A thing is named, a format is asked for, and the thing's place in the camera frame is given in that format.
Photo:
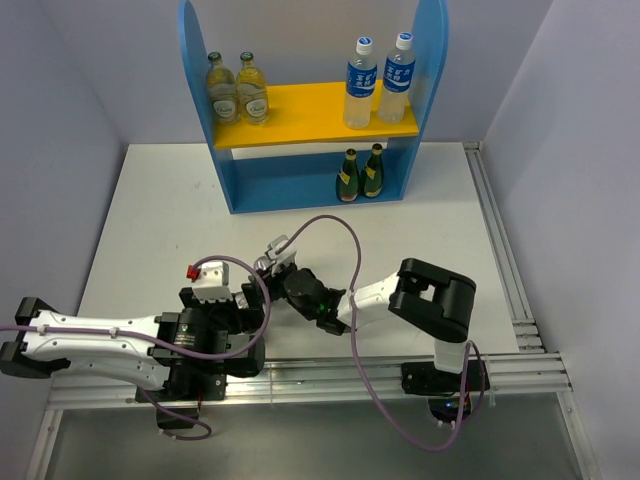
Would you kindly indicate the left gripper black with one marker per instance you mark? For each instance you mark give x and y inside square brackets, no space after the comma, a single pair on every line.
[244,318]

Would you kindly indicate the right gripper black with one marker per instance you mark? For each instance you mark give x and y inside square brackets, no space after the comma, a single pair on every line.
[274,280]

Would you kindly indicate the black gold can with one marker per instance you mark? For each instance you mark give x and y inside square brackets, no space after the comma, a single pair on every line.
[241,301]
[263,266]

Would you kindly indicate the green glass bottle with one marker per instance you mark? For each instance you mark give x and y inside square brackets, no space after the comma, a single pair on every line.
[348,178]
[372,176]

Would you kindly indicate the Pocari water bottle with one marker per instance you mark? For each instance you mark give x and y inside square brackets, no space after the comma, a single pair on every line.
[397,77]
[361,76]

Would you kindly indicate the black gold can front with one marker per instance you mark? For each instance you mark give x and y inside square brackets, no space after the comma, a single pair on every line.
[241,301]

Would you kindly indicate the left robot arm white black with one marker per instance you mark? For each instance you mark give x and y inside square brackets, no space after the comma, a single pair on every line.
[175,356]

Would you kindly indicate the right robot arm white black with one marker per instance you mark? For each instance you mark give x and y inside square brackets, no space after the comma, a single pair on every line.
[436,301]

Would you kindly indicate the blue shelf with yellow board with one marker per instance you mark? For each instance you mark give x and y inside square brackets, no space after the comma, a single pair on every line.
[292,161]

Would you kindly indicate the right yellow soda water bottle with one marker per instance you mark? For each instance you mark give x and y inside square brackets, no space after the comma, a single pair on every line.
[252,90]

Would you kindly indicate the yellow soda water bottle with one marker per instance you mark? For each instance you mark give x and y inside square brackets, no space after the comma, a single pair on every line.
[222,91]
[252,90]

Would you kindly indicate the left yellow soda water bottle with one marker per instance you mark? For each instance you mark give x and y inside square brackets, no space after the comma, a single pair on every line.
[222,91]

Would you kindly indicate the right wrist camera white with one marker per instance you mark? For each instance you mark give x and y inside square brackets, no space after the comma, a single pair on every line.
[281,254]

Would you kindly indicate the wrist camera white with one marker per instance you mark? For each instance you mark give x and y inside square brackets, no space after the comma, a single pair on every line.
[210,282]
[281,254]

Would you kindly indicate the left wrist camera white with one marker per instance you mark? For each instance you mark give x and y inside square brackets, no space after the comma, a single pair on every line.
[210,282]

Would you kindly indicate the aluminium rail frame front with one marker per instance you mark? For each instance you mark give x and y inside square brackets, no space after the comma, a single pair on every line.
[331,380]

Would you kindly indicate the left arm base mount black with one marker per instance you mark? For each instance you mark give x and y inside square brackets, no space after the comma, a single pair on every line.
[184,396]

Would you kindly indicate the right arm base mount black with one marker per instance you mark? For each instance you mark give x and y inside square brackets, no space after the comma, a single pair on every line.
[443,389]

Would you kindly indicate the aluminium rail right side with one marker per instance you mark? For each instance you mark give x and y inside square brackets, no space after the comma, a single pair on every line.
[505,280]

